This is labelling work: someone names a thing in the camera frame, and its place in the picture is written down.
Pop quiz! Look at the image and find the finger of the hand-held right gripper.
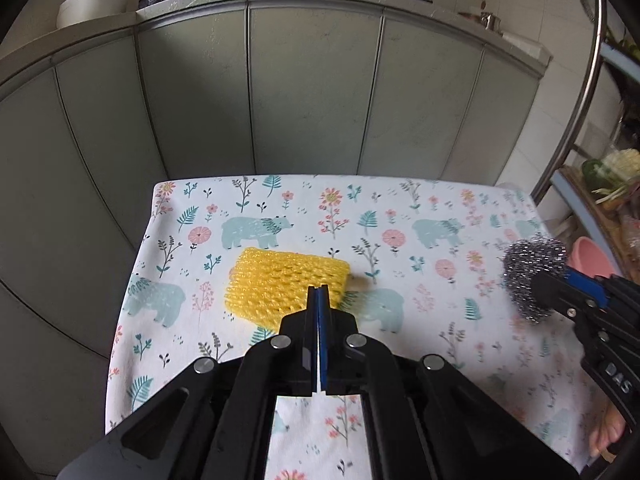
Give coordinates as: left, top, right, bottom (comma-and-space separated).
564, 266, 640, 321
530, 271, 621, 356

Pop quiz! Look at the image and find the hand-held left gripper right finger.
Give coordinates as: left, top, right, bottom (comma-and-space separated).
318, 284, 583, 480

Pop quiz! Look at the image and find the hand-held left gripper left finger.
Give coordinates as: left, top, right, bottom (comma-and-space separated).
57, 285, 319, 480

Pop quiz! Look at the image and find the pink plastic basin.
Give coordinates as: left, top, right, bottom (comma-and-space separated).
570, 237, 618, 281

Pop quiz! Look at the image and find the steel wool scrubber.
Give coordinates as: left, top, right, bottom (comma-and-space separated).
502, 236, 569, 324

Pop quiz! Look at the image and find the small yellow foam net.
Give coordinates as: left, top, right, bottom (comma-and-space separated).
222, 247, 349, 334

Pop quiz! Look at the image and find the person's right hand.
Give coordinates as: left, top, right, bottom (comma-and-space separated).
589, 404, 628, 461

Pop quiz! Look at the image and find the brown cardboard sheet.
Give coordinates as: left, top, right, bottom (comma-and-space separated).
560, 167, 626, 261

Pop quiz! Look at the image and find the floral bear print tablecloth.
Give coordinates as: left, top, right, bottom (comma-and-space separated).
104, 174, 616, 480

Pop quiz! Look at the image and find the dark green vegetable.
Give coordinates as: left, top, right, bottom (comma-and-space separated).
581, 159, 608, 187

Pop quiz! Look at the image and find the metal shelf rack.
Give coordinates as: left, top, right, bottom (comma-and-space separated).
530, 0, 640, 281

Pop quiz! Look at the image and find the grey kitchen counter cabinet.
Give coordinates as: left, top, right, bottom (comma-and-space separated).
0, 0, 553, 476

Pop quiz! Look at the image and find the small steel pot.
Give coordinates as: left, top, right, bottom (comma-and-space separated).
459, 10, 503, 37

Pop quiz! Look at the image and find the white pot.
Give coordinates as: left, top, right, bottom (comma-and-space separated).
56, 0, 132, 30

